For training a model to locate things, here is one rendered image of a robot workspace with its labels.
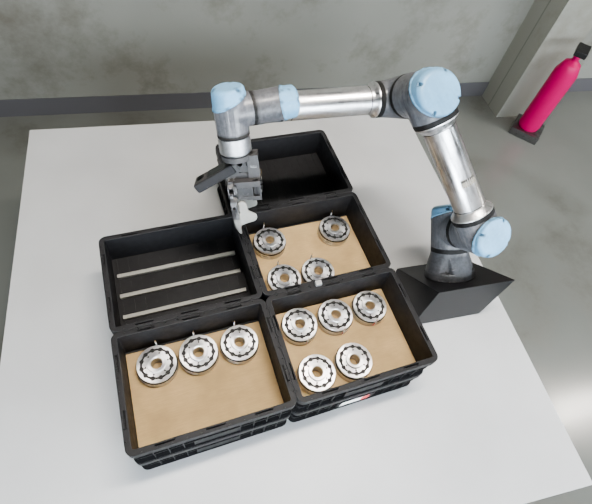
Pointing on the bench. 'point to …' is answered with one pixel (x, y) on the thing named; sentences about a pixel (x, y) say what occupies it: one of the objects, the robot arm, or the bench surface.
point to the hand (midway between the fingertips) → (238, 223)
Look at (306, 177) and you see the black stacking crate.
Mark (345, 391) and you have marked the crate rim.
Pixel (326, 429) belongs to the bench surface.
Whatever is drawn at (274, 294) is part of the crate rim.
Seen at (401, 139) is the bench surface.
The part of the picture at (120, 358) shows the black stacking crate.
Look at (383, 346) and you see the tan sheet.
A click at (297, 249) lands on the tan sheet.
